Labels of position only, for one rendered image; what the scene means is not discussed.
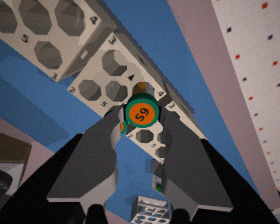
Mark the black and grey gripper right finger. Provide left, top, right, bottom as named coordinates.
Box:
left=158, top=105, right=280, bottom=224

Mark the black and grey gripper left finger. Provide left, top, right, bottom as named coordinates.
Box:
left=0, top=104, right=126, bottom=224

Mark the blue bench mat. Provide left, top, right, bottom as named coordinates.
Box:
left=0, top=0, right=260, bottom=223

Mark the sample tube with green cap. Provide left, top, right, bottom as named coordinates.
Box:
left=104, top=105, right=128, bottom=135
left=125, top=82, right=159, bottom=128

